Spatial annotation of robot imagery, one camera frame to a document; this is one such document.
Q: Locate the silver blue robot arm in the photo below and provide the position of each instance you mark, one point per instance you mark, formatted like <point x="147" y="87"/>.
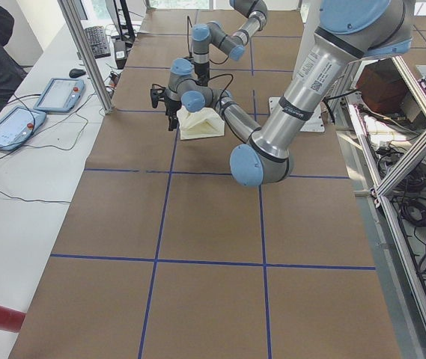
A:
<point x="348" y="31"/>
<point x="233" y="45"/>

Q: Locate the black computer mouse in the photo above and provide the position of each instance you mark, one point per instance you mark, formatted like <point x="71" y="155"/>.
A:
<point x="76" y="73"/>

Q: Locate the blue teach pendant far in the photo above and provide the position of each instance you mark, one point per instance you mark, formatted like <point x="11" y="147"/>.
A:
<point x="60" y="95"/>

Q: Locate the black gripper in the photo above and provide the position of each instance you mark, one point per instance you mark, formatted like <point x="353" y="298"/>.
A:
<point x="201" y="71"/>
<point x="170" y="107"/>

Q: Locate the black keyboard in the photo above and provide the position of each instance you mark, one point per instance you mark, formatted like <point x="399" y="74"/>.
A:
<point x="98" y="41"/>

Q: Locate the black power adapter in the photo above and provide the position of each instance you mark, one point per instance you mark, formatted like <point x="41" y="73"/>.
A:
<point x="120" y="53"/>

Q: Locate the blue teach pendant near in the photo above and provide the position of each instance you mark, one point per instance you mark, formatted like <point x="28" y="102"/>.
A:
<point x="18" y="125"/>

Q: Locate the blue teach pendant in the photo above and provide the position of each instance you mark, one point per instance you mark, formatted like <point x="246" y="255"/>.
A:
<point x="60" y="95"/>
<point x="18" y="125"/>

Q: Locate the cream long-sleeve cat shirt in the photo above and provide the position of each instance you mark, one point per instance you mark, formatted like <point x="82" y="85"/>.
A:
<point x="205" y="123"/>

